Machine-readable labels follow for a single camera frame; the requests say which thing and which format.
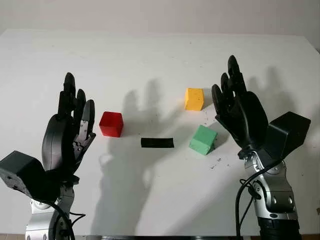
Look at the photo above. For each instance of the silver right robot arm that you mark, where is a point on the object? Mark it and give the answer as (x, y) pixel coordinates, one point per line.
(277, 197)

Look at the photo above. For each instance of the yellow block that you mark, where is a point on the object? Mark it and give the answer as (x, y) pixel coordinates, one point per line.
(194, 98)

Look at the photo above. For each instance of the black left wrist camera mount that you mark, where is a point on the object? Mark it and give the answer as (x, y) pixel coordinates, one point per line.
(25, 172)

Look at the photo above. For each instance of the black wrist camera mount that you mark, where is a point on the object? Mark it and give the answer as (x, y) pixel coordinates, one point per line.
(287, 132)
(25, 172)

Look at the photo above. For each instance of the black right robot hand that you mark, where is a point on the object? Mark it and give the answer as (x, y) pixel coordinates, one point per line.
(246, 117)

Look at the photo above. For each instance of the black tape strip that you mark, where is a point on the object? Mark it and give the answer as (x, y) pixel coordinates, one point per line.
(157, 142)

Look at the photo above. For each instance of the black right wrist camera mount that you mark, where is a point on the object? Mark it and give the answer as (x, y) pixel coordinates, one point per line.
(287, 132)

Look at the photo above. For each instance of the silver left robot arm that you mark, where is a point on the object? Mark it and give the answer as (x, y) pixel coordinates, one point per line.
(41, 222)

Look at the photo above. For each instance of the red block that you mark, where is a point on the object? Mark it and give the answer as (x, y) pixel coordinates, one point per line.
(111, 123)

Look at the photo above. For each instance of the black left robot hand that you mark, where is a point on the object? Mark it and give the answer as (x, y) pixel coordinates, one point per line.
(57, 142)

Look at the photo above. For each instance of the green block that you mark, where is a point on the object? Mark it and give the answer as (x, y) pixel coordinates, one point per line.
(202, 140)

